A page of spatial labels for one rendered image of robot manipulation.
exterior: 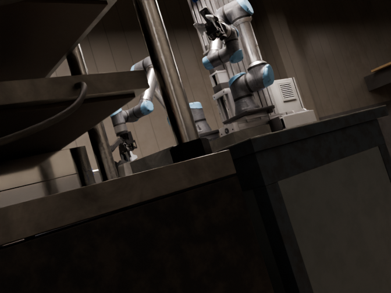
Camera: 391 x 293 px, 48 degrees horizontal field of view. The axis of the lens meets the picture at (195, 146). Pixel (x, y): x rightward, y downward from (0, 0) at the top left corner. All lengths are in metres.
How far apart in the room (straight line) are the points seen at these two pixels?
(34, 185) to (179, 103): 0.57
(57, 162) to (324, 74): 5.27
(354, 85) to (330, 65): 0.52
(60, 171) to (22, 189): 0.13
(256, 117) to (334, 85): 3.99
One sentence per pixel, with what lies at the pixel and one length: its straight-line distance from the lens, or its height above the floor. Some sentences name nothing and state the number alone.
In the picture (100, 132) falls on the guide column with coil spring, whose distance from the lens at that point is 1.42.
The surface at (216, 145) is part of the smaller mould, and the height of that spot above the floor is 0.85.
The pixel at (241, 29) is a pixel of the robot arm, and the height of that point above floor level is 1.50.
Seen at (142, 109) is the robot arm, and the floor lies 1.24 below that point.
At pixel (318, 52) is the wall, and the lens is 6.48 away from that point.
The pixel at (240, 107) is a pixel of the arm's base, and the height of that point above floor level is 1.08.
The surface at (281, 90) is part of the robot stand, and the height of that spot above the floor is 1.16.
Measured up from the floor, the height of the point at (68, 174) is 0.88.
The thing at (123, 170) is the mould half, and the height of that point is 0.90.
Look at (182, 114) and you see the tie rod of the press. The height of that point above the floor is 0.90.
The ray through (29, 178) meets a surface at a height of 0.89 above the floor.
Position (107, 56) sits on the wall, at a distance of 4.47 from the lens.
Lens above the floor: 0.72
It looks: 5 degrees up
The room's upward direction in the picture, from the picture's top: 17 degrees counter-clockwise
